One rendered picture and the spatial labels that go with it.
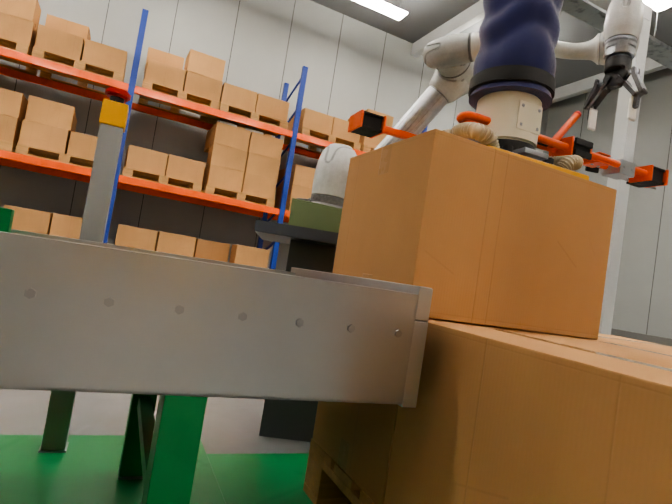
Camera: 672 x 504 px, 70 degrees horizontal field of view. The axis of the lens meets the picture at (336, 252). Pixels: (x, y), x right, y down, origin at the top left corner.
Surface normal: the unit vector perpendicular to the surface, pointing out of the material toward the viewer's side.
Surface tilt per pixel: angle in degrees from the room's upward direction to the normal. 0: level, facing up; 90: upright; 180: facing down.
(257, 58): 90
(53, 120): 90
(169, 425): 90
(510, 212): 90
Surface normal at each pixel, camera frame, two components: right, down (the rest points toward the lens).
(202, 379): 0.40, 0.02
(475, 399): -0.90, -0.16
